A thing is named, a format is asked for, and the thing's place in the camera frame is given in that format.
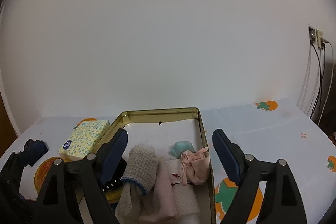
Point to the pink cloth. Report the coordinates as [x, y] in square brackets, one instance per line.
[159, 205]

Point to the pink bow pouch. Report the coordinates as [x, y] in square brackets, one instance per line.
[195, 166]

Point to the yellow dotted tissue pack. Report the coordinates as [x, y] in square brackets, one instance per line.
[83, 139]

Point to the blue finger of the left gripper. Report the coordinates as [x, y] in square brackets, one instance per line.
[40, 148]

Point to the purple scrunchie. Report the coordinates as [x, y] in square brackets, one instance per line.
[28, 146]

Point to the gold rectangular metal tin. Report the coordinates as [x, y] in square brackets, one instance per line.
[161, 129]

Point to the white orange-print tablecloth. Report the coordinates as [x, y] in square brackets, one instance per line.
[270, 131]

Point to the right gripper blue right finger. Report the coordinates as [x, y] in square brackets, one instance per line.
[230, 156]

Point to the grey waffle blue-trim cloth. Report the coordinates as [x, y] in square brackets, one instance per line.
[138, 180]

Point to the white waffle cloth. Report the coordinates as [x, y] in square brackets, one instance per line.
[186, 203]

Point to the white wall socket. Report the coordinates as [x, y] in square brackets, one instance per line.
[316, 38]

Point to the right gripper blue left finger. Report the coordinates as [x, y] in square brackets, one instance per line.
[111, 154]

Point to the light blue fuzzy item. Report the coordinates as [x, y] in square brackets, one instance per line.
[179, 147]

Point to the black studded scrunchie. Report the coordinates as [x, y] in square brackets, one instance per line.
[112, 182]

